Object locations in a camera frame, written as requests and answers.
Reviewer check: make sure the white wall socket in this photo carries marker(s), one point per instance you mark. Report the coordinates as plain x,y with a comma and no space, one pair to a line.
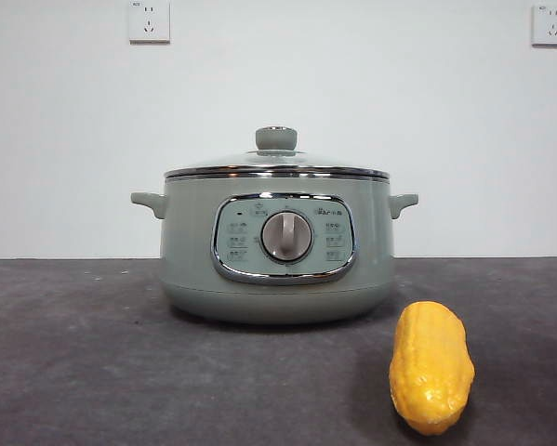
149,22
551,25

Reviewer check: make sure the glass lid with green knob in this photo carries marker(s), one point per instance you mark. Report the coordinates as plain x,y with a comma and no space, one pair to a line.
275,137

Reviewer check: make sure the yellow corn cob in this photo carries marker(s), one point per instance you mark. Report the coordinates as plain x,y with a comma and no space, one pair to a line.
430,367

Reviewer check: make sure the sage green electric cooking pot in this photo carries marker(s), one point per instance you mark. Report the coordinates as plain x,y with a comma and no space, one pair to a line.
189,260

